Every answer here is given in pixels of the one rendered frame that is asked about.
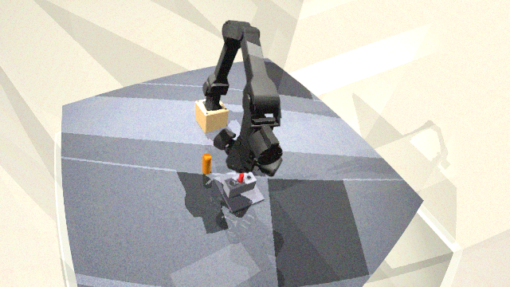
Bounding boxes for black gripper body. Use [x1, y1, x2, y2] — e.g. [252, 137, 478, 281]
[214, 128, 283, 177]

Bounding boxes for orange cylinder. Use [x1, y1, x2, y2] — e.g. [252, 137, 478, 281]
[202, 154, 211, 175]

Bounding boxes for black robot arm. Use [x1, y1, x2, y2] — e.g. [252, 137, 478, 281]
[202, 20, 283, 174]

